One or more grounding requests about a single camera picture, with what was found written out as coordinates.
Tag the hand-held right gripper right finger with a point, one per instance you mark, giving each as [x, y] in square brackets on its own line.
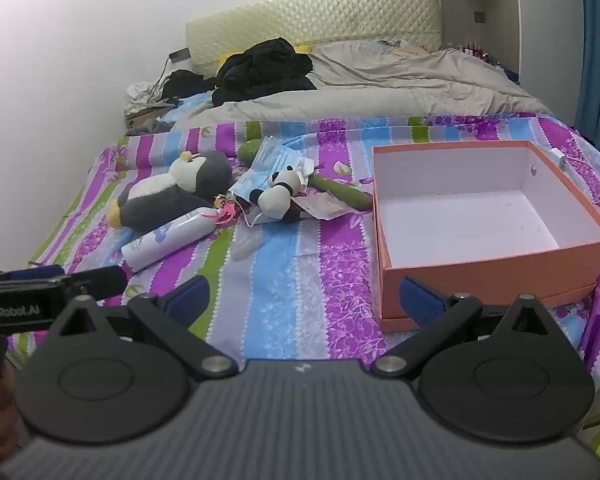
[420, 305]

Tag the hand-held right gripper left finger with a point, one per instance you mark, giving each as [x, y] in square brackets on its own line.
[190, 300]

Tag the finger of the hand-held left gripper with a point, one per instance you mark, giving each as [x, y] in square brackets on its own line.
[35, 273]
[97, 282]

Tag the orange cardboard box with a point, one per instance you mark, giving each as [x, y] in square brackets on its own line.
[480, 275]

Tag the small panda plush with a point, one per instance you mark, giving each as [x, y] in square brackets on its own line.
[275, 200]

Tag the blue face mask bundle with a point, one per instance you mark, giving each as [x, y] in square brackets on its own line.
[275, 160]

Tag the white cylindrical bottle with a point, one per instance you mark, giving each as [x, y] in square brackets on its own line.
[165, 240]

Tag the grey white penguin plush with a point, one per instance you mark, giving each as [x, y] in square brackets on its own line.
[155, 205]

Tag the floral striped bed sheet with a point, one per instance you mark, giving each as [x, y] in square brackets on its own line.
[290, 280]

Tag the green plush stick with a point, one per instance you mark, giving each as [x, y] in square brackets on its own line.
[345, 192]

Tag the white paper tag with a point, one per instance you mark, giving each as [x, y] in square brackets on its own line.
[322, 207]

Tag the brown cardboard box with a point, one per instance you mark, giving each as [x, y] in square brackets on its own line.
[140, 120]

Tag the white crumpled cloth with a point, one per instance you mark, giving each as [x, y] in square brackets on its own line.
[140, 92]

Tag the white charger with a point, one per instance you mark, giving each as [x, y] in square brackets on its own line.
[557, 157]

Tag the black cloth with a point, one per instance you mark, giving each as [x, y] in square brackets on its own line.
[185, 82]

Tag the grey duvet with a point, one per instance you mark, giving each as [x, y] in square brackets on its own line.
[380, 90]

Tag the black jacket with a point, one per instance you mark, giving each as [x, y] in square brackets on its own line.
[265, 70]

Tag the patterned pillow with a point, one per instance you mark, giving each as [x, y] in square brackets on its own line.
[405, 47]

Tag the row of small bottles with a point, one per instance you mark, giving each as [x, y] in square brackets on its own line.
[475, 52]

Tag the yellow pillow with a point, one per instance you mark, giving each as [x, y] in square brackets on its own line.
[302, 48]

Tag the grey white wardrobe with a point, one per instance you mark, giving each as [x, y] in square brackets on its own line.
[545, 35]

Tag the cream quilted headboard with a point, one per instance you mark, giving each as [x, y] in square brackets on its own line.
[330, 20]

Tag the black wall socket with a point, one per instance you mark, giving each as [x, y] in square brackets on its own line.
[179, 54]

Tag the dark wall switch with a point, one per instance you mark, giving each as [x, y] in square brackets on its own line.
[479, 16]

